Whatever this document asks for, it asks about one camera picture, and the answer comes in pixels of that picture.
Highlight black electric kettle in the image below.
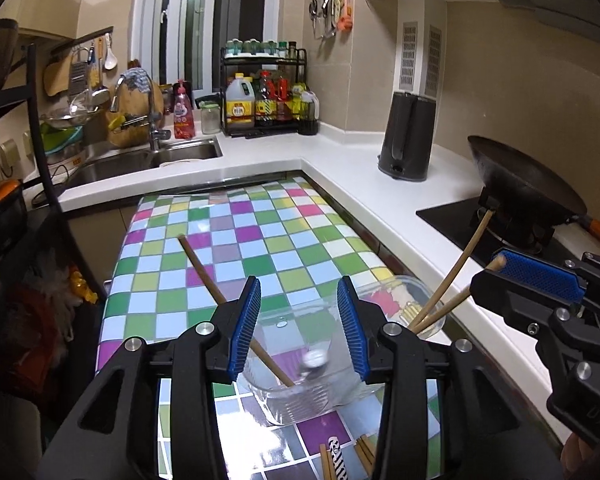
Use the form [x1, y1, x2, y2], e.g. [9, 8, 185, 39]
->
[378, 91, 437, 182]

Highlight green dish basin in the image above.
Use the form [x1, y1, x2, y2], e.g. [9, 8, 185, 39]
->
[41, 122, 83, 156]

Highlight black storage shelf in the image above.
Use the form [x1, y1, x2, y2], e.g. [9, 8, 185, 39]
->
[0, 46, 60, 273]

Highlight bamboo chopstick four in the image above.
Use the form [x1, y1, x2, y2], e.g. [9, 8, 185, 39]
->
[360, 434, 376, 464]

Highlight stainless steel sink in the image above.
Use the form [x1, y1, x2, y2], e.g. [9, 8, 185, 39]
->
[65, 136, 222, 188]

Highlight bamboo chopstick three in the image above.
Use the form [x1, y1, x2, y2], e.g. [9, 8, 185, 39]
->
[354, 439, 373, 479]

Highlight glass jar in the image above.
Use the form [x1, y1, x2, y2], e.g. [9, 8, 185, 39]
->
[199, 101, 221, 134]

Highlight wooden cutting board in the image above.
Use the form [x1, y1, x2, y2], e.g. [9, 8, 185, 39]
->
[106, 60, 164, 148]

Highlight colourful checkered table cover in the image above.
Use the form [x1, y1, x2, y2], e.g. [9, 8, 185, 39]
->
[97, 177, 429, 479]

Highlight hanging utensils on wall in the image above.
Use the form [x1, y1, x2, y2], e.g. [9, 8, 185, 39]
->
[308, 0, 353, 40]

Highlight yellow oil bottle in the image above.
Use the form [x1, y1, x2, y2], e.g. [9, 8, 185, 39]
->
[225, 73, 256, 130]

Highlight white striped ceramic spoon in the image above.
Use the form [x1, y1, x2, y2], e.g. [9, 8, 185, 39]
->
[327, 436, 349, 480]

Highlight clear plastic utensil holder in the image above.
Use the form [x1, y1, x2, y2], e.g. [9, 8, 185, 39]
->
[241, 274, 448, 427]

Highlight black wok orange handle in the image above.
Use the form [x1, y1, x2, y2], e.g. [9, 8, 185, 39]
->
[467, 136, 600, 242]

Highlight right hand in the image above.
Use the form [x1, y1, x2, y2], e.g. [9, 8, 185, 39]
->
[560, 434, 595, 479]

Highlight bamboo chopstick one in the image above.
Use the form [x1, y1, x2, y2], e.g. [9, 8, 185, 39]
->
[320, 443, 335, 480]

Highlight chrome kitchen faucet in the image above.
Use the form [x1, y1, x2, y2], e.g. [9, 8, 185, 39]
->
[107, 73, 171, 152]

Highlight red dish soap bottle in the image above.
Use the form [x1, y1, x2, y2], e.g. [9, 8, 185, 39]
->
[173, 80, 196, 140]

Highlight bamboo chopstick in holder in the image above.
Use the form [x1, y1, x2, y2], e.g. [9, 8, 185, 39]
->
[176, 233, 297, 388]
[412, 255, 506, 335]
[408, 209, 494, 332]

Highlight black spice rack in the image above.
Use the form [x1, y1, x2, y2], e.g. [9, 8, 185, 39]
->
[219, 40, 321, 139]

